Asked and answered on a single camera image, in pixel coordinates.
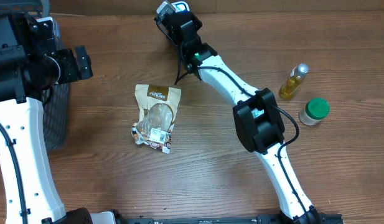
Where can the green white tissue cup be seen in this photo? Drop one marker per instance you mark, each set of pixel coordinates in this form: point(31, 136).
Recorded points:
point(314, 111)

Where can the yellow bottle silver cap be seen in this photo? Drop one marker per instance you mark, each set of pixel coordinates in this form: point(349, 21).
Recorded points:
point(289, 87)

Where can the grey plastic mesh basket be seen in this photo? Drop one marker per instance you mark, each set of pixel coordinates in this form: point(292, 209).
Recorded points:
point(55, 100)

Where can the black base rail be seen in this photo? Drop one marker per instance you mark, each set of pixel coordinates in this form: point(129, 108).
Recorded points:
point(260, 219)

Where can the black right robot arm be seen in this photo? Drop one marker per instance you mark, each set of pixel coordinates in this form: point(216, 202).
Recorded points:
point(258, 123)

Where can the white barcode scanner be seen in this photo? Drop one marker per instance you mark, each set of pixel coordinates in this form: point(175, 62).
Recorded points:
point(180, 6)

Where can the small printed snack bag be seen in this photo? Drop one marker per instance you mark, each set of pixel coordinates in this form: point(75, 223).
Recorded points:
point(156, 139)

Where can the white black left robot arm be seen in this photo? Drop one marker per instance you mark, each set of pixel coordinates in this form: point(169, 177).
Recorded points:
point(30, 191)

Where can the teal snack packet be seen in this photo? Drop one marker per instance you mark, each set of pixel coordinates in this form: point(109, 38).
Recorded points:
point(256, 113)

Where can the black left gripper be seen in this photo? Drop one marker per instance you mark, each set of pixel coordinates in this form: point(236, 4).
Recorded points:
point(72, 71)

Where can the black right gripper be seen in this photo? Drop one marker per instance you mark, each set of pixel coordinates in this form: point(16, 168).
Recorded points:
point(178, 19)

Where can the brown cookie pouch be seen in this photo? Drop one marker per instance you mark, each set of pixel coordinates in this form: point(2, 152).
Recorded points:
point(158, 107)

